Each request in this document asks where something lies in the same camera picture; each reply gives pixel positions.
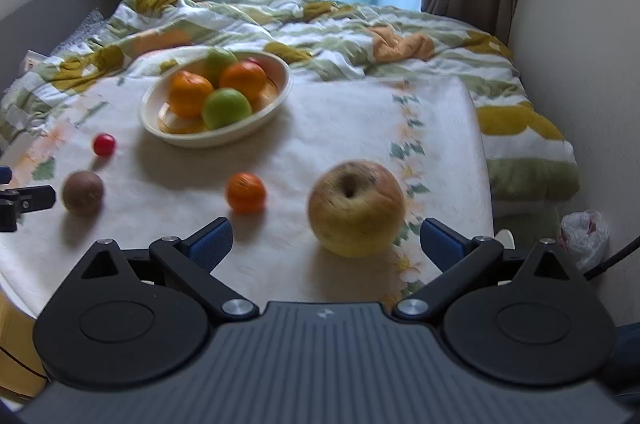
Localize green apple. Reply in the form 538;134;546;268
202;48;240;88
201;88;253;131

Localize blue dotted bed sheet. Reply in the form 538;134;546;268
50;7;113;55

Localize brown kiwi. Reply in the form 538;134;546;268
61;170;106;218

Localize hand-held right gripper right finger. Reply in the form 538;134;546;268
392;218;583;325

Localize white floral tablecloth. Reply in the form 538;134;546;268
0;72;496;320

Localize grey bed headboard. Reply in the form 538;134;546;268
0;0;126;92

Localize black cable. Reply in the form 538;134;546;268
582;237;640;282

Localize white plastic bag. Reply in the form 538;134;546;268
559;209;611;272

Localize red cherry tomato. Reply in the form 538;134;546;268
92;133;118;157

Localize yellow wrinkled apple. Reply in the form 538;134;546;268
307;160;406;259

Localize cream bowl with yellow inside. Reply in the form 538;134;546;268
139;47;293;149

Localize small tangerine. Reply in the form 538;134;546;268
226;172;267;213

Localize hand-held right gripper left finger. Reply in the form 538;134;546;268
70;217;259;322

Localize large orange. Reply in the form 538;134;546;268
167;71;215;120
218;60;267;102

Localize green and yellow floral blanket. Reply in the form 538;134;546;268
0;0;581;235

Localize person's blue clothing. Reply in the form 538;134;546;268
612;324;640;400

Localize small white box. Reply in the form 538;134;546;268
20;49;51;72

